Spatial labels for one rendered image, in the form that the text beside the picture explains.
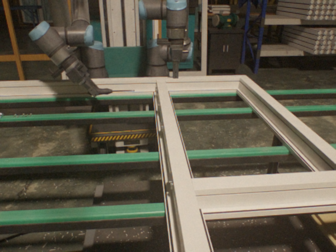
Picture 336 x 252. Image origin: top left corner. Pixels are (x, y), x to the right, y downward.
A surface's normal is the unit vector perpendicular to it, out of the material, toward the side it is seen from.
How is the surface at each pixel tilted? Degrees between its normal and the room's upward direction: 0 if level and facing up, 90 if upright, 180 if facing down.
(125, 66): 90
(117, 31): 90
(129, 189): 0
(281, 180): 0
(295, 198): 90
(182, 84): 90
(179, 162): 0
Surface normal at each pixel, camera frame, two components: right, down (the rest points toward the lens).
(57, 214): 0.00, -0.90
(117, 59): 0.16, 0.43
